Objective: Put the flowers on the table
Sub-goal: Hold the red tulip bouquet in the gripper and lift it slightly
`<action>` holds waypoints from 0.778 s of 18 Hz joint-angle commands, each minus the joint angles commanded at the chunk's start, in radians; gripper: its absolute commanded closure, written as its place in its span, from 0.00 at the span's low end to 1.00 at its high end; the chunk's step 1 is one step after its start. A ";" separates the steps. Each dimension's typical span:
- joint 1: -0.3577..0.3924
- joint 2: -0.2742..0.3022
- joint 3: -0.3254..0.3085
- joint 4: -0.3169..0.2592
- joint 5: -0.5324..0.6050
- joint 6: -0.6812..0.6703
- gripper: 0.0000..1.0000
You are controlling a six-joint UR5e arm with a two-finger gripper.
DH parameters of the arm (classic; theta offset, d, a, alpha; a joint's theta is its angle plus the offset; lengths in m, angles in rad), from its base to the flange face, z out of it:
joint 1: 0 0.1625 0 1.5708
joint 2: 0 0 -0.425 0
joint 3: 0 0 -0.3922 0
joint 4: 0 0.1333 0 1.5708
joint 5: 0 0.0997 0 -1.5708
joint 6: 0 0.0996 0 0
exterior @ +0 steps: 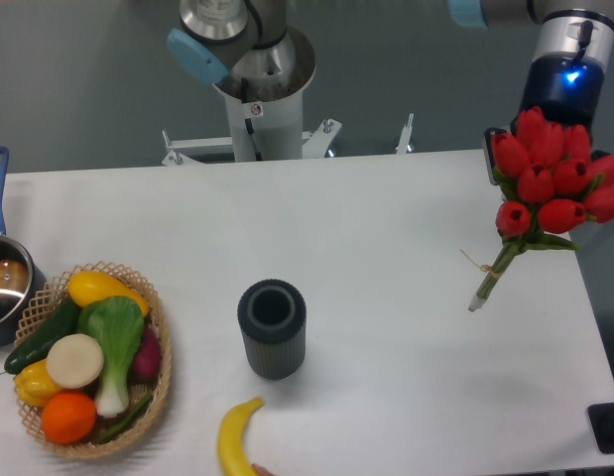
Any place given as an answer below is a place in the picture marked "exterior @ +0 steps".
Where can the yellow banana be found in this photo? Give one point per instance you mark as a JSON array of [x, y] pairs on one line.
[[230, 450]]

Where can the dark grey ribbed vase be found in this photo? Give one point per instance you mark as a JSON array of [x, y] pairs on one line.
[[272, 315]]

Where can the purple red onion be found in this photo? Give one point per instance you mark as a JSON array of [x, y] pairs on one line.
[[147, 361]]

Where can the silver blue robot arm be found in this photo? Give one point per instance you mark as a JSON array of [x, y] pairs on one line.
[[571, 56]]

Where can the beige round disc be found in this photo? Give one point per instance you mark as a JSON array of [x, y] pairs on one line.
[[75, 361]]

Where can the black device at edge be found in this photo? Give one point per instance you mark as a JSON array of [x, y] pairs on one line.
[[601, 418]]

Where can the yellow squash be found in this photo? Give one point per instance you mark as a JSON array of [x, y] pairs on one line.
[[87, 287]]

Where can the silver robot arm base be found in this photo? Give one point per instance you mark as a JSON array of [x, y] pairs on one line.
[[246, 50]]

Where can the white metal robot mount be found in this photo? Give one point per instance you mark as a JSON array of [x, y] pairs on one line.
[[254, 144]]

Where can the orange fruit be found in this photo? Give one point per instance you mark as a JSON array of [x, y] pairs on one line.
[[68, 417]]

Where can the green bean pod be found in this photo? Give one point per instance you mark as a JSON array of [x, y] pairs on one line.
[[126, 422]]

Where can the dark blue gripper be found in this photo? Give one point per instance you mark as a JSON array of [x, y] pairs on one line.
[[567, 93]]

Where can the blue handled saucepan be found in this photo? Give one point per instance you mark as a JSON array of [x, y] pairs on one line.
[[20, 278]]

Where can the yellow bell pepper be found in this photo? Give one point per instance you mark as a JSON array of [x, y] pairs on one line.
[[34, 385]]

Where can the red tulip bouquet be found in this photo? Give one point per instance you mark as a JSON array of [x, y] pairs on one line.
[[548, 187]]

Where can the dark green cucumber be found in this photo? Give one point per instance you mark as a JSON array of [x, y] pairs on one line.
[[61, 323]]

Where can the woven wicker basket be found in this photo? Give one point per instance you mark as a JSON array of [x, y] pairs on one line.
[[147, 391]]

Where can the green bok choy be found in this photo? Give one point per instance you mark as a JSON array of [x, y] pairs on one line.
[[116, 324]]

